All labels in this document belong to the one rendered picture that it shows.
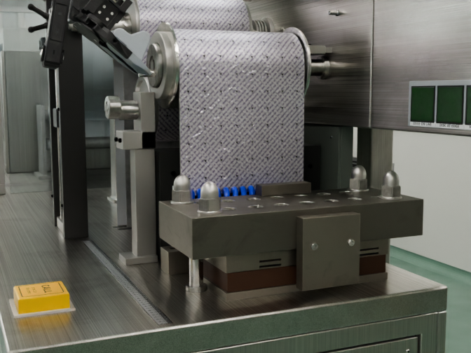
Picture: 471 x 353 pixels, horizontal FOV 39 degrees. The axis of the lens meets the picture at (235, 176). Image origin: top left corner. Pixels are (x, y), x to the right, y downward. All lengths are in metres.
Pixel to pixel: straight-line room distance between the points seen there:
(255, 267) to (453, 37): 0.44
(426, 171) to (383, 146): 3.29
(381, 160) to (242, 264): 0.58
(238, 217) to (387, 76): 0.36
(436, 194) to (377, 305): 3.68
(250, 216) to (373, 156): 0.55
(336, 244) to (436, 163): 3.68
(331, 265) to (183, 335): 0.26
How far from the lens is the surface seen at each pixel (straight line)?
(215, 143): 1.14
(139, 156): 1.18
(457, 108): 0.99
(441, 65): 1.03
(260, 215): 0.97
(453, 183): 4.56
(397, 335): 1.07
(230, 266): 0.98
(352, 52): 1.22
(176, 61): 1.10
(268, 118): 1.18
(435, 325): 1.11
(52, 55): 1.09
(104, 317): 0.94
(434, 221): 4.72
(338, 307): 0.99
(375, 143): 1.46
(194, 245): 0.94
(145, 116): 1.17
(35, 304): 0.97
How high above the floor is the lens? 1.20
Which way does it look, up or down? 7 degrees down
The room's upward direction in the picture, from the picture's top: straight up
